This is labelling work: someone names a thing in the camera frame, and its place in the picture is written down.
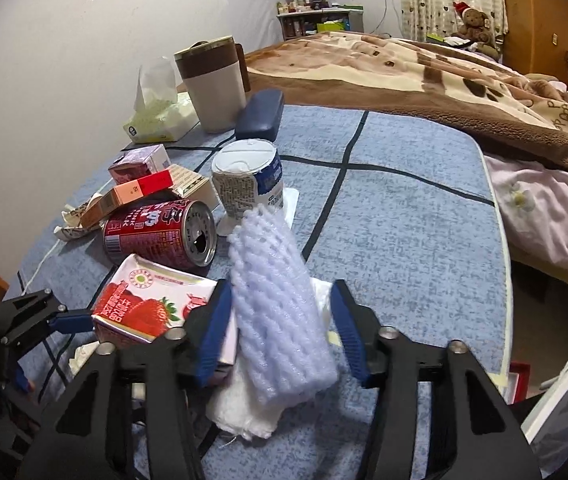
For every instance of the brown patterned box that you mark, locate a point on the brown patterned box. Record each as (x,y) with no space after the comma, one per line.
(189,180)

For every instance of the navy glasses case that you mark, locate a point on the navy glasses case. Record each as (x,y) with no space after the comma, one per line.
(259,115)

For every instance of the beige brown tumbler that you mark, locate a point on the beige brown tumbler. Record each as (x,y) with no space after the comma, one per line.
(216,95)

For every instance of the purple drink carton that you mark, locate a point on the purple drink carton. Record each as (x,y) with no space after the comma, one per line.
(136,160)

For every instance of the strawberry milk carton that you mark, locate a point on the strawberry milk carton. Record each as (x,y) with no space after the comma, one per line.
(139,300)

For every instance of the red box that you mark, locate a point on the red box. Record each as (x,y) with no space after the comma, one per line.
(519,382)

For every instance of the red drink can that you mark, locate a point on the red drink can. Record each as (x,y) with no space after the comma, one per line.
(154,230)

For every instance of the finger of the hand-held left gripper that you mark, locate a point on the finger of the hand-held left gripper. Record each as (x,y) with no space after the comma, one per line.
(71,322)
(23,377)

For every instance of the white desk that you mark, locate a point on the white desk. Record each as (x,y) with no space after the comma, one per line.
(314,20)

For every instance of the printed paper cup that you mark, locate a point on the printed paper cup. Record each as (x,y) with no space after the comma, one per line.
(71,229)

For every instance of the brown teddy bear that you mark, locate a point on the brown teddy bear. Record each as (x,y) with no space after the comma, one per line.
(474,22)

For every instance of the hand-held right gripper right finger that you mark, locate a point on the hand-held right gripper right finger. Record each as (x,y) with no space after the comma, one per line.
(350,335)

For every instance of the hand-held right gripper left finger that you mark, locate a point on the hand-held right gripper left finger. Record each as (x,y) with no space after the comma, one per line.
(213,332)

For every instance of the brown printed blanket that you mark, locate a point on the brown printed blanket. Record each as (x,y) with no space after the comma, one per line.
(414,75)

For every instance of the pink bed sheet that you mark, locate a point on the pink bed sheet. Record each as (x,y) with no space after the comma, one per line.
(554,220)

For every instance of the white bin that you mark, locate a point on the white bin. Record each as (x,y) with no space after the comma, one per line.
(564,410)

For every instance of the white foam fruit net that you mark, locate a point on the white foam fruit net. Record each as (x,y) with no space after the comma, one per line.
(279,320)

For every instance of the white yogurt cup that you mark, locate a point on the white yogurt cup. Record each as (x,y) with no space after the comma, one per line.
(244,180)

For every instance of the wooden wardrobe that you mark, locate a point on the wooden wardrobe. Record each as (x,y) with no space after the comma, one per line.
(539,10)

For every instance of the white tissue paper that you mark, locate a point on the white tissue paper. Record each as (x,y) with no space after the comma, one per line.
(244,417)

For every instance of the orange small box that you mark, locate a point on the orange small box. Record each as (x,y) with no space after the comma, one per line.
(129,192)

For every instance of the yellow tissue pack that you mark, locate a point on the yellow tissue pack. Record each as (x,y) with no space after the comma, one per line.
(159,120)

